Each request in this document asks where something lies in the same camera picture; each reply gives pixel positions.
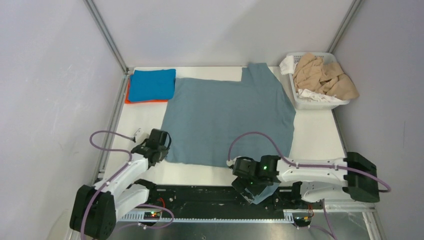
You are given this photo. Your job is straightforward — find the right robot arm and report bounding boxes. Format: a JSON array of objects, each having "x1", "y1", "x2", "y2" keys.
[{"x1": 226, "y1": 152, "x2": 380, "y2": 209}]

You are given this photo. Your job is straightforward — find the folded orange t-shirt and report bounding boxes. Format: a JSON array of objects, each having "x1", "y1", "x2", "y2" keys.
[{"x1": 124, "y1": 85, "x2": 168, "y2": 104}]

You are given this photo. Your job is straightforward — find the left controller board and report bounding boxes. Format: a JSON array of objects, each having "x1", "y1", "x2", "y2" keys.
[{"x1": 143, "y1": 211, "x2": 162, "y2": 221}]

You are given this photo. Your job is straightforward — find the left corner aluminium post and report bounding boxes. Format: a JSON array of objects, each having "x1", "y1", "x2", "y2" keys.
[{"x1": 83, "y1": 0, "x2": 129, "y2": 74}]

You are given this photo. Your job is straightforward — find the beige crumpled t-shirt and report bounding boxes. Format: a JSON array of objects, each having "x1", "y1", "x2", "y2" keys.
[{"x1": 292, "y1": 52, "x2": 360, "y2": 101}]

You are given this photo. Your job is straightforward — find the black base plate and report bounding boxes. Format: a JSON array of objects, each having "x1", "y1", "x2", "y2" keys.
[{"x1": 92, "y1": 183, "x2": 324, "y2": 220}]

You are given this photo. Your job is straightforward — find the corner aluminium post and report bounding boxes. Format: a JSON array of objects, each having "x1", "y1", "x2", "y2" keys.
[
  {"x1": 327, "y1": 0, "x2": 364, "y2": 54},
  {"x1": 83, "y1": 0, "x2": 129, "y2": 74}
]

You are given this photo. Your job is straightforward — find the white laundry basket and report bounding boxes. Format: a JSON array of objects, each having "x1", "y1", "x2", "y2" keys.
[{"x1": 287, "y1": 51, "x2": 350, "y2": 110}]

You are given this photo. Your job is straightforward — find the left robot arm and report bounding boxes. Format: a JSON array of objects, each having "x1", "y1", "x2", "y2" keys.
[{"x1": 69, "y1": 128, "x2": 175, "y2": 240}]

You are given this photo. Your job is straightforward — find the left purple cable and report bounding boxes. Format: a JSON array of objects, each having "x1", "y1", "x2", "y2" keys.
[{"x1": 79, "y1": 130, "x2": 175, "y2": 240}]

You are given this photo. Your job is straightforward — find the right corner aluminium post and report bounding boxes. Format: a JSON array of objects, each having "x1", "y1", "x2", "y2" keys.
[{"x1": 327, "y1": 0, "x2": 364, "y2": 54}]

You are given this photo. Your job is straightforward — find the aluminium frame rail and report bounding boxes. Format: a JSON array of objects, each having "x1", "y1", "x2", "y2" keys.
[{"x1": 119, "y1": 199, "x2": 375, "y2": 223}]

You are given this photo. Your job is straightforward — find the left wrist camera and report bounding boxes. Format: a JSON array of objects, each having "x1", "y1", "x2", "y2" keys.
[{"x1": 132, "y1": 128, "x2": 144, "y2": 143}]

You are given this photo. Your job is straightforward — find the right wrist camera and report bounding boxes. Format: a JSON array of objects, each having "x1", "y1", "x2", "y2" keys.
[{"x1": 226, "y1": 159, "x2": 236, "y2": 169}]

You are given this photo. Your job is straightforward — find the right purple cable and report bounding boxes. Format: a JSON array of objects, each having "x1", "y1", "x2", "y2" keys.
[{"x1": 227, "y1": 131, "x2": 392, "y2": 240}]

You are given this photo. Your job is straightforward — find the folded blue t-shirt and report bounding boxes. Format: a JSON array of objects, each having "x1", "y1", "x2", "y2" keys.
[{"x1": 129, "y1": 68, "x2": 177, "y2": 102}]

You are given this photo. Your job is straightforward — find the controller board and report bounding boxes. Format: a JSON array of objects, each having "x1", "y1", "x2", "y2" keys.
[
  {"x1": 143, "y1": 211, "x2": 162, "y2": 221},
  {"x1": 293, "y1": 216, "x2": 313, "y2": 228}
]

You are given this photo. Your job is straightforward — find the purple cable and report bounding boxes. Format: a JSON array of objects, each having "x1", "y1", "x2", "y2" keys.
[
  {"x1": 79, "y1": 130, "x2": 175, "y2": 240},
  {"x1": 227, "y1": 131, "x2": 392, "y2": 240}
]

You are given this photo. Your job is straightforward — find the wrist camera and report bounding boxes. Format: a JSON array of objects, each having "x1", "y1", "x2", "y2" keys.
[
  {"x1": 132, "y1": 128, "x2": 144, "y2": 143},
  {"x1": 226, "y1": 159, "x2": 236, "y2": 169}
]

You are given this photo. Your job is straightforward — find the grey-blue t-shirt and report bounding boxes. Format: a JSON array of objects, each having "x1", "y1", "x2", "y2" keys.
[{"x1": 160, "y1": 62, "x2": 297, "y2": 205}]

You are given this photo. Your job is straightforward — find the right controller board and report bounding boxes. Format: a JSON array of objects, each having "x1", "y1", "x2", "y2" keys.
[{"x1": 293, "y1": 216, "x2": 313, "y2": 228}]

